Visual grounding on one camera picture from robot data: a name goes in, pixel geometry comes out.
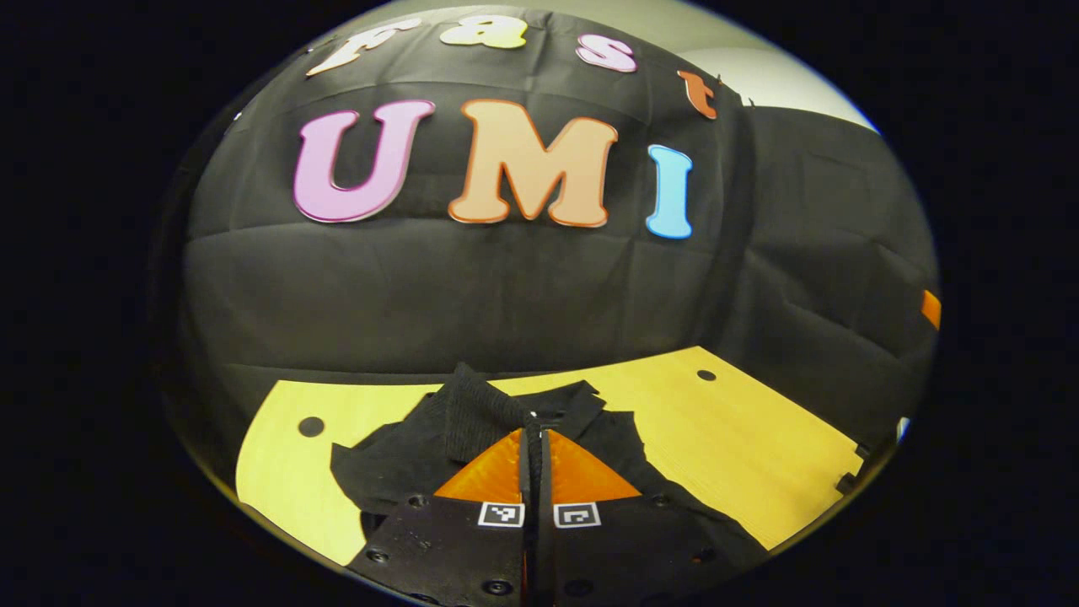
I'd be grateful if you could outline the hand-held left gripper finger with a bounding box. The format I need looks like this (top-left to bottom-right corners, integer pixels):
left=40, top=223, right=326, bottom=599
left=539, top=427, right=747, bottom=607
left=346, top=426, right=539, bottom=607

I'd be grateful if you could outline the black knit garment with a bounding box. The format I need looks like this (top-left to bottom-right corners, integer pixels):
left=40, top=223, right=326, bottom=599
left=330, top=363, right=770, bottom=576

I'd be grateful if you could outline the black backdrop cloth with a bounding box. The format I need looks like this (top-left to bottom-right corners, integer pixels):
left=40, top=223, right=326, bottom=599
left=156, top=4, right=942, bottom=443

